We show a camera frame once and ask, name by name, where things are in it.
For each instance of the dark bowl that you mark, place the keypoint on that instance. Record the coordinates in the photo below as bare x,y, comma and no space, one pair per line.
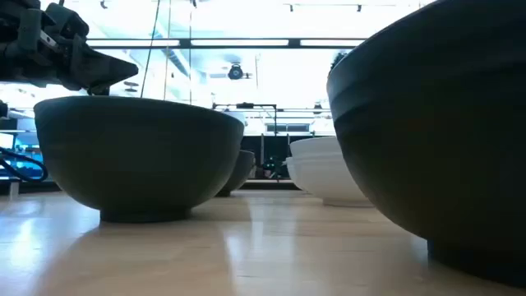
431,144
243,168
135,156

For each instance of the white bowl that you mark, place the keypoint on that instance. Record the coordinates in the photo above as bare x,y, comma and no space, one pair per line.
324,178
314,146

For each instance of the black background table rig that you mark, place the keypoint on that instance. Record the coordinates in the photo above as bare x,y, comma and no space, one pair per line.
246,106

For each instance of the dark plant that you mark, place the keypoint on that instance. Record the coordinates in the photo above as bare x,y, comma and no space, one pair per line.
338,59

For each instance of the black overhead frame beam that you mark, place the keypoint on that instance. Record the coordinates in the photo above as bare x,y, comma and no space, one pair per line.
246,42

